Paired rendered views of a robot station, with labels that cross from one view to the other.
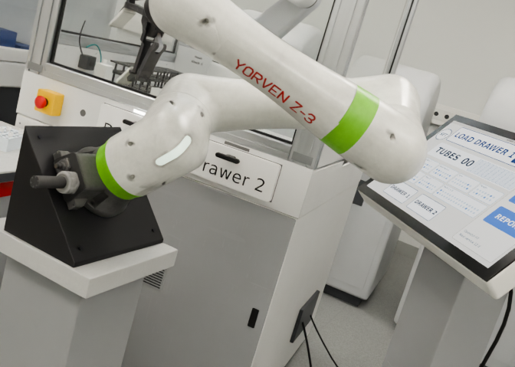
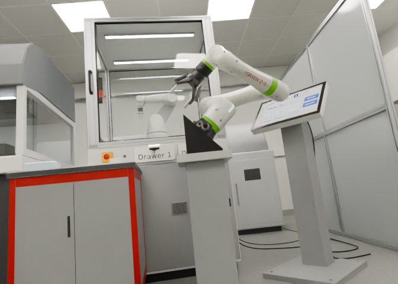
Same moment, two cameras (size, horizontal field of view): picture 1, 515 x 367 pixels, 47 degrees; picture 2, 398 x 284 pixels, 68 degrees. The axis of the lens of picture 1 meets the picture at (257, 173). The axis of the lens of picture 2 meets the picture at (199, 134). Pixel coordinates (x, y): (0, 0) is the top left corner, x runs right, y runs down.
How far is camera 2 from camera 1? 124 cm
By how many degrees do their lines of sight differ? 34
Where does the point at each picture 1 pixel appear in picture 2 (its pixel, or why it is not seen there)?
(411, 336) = (294, 159)
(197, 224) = not seen: hidden behind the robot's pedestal
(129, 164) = (219, 115)
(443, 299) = (299, 140)
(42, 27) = (92, 129)
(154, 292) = (185, 215)
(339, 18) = (213, 88)
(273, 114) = (238, 99)
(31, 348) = (211, 195)
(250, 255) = not seen: hidden behind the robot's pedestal
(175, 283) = not seen: hidden behind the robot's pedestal
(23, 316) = (202, 185)
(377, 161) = (282, 91)
